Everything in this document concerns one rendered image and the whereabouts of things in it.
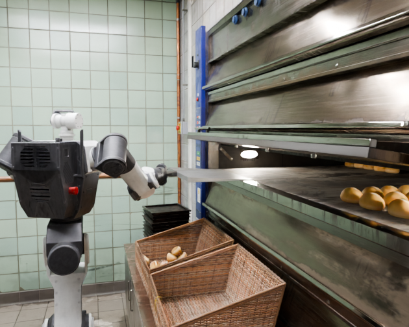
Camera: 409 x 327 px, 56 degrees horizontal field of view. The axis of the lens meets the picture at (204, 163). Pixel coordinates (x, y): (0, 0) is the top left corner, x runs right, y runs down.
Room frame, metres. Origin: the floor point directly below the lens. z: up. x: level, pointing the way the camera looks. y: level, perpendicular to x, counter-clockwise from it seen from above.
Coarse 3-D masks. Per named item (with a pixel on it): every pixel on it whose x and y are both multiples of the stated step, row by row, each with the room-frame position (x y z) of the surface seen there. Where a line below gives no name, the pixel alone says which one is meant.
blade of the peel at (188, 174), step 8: (168, 168) 2.46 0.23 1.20; (176, 168) 2.50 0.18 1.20; (184, 168) 2.52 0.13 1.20; (192, 168) 2.53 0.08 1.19; (184, 176) 2.03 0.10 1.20; (192, 176) 2.18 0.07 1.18; (200, 176) 2.18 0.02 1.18; (208, 176) 2.18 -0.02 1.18; (216, 176) 2.18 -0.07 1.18; (224, 176) 2.18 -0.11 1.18; (232, 176) 2.18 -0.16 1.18; (240, 176) 2.18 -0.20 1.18
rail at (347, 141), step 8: (216, 136) 1.97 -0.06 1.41; (224, 136) 1.85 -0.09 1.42; (232, 136) 1.74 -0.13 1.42; (240, 136) 1.64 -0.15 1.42; (248, 136) 1.56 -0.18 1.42; (256, 136) 1.48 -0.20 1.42; (264, 136) 1.41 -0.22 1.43; (272, 136) 1.35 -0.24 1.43; (280, 136) 1.29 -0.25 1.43; (288, 136) 1.24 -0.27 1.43; (296, 136) 1.19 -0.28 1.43; (304, 136) 1.14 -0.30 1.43; (312, 136) 1.11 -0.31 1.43; (328, 144) 1.02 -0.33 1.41; (336, 144) 0.99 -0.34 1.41; (344, 144) 0.96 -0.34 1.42; (352, 144) 0.93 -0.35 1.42; (360, 144) 0.90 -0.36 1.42; (368, 144) 0.87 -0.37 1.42; (376, 144) 0.87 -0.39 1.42
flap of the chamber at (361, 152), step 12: (228, 144) 2.32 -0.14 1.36; (240, 144) 1.63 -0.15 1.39; (252, 144) 1.51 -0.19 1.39; (264, 144) 1.40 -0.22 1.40; (276, 144) 1.31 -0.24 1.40; (288, 144) 1.23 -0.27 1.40; (300, 144) 1.16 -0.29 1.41; (312, 144) 1.09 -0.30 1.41; (324, 144) 1.04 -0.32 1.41; (336, 156) 1.19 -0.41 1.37; (348, 156) 0.98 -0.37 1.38; (360, 156) 0.89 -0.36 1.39; (372, 156) 0.87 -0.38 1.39; (384, 156) 0.88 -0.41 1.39; (396, 156) 0.89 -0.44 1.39; (408, 156) 0.90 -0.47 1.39
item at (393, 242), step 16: (256, 192) 1.83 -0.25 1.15; (272, 192) 1.67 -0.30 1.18; (304, 208) 1.41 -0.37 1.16; (320, 208) 1.32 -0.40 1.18; (336, 224) 1.22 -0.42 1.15; (352, 224) 1.14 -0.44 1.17; (368, 224) 1.09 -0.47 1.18; (384, 224) 1.09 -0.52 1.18; (384, 240) 1.01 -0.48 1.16; (400, 240) 0.96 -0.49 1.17
